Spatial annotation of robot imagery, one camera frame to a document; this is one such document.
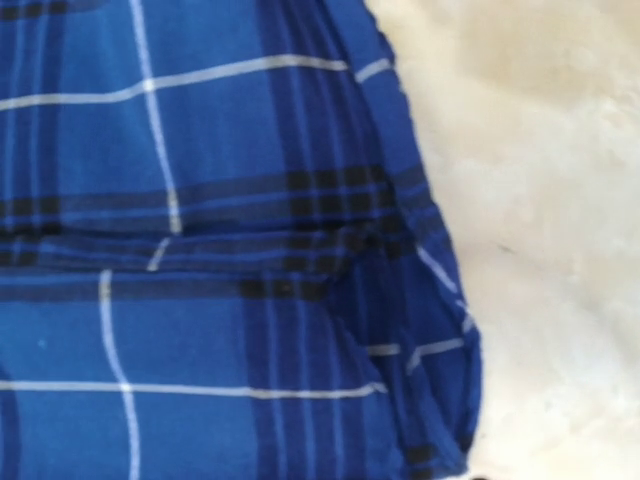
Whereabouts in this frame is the blue plaid long sleeve shirt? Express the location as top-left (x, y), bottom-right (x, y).
top-left (1, 1), bottom-right (482, 479)

